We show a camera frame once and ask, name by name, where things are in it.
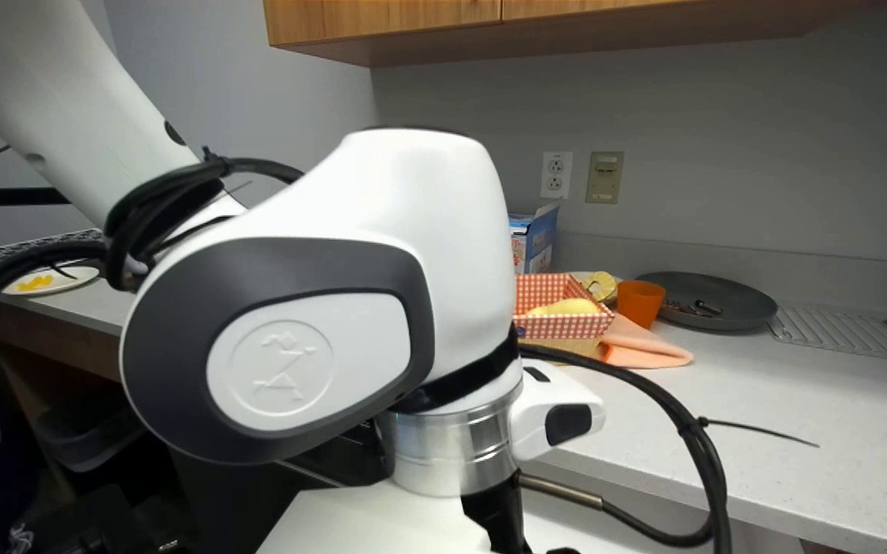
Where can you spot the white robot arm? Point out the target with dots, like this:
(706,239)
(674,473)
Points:
(379,280)

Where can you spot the blue toy food box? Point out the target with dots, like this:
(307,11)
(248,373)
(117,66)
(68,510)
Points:
(534,239)

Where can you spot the orange toy cup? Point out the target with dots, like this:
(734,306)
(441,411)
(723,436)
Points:
(642,303)

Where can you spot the red checkered cardboard basket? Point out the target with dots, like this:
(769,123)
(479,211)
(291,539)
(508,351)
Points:
(548,288)

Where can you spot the black round pan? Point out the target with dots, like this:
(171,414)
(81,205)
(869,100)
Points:
(714,303)

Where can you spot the wooden upper cabinet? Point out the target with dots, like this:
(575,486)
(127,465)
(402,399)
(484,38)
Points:
(416,31)

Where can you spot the white plate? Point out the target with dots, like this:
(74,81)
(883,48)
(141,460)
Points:
(48,280)

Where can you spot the white wall outlet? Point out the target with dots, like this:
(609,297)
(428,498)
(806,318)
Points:
(557,172)

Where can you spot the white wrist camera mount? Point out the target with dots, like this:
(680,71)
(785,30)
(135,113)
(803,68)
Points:
(551,411)

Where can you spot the beige wall switch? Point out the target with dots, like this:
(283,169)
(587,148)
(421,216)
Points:
(604,176)

